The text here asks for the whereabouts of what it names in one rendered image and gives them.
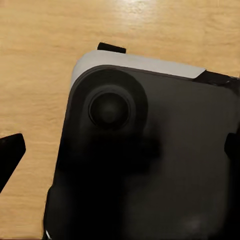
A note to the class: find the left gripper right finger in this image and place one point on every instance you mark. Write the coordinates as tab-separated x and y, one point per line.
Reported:
232	149

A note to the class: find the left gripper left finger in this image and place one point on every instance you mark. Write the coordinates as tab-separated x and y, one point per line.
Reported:
12	149

